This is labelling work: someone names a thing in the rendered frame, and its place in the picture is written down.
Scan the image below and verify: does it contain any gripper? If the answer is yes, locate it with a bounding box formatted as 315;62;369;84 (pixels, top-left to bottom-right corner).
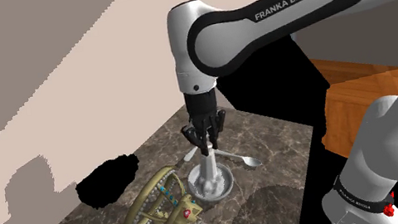
174;85;234;161

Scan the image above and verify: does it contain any silver cutlery piece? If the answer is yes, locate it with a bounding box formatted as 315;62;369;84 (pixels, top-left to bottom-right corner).
170;145;201;171

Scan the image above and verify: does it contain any silver spoon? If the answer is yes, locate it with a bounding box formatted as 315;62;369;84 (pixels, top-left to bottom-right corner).
213;141;265;176

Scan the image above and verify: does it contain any white candle holder with dish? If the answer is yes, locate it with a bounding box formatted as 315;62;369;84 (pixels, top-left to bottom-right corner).
181;139;239;207

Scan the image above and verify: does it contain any gold jewelled crown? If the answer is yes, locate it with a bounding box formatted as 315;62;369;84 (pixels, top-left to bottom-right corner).
113;159;209;224

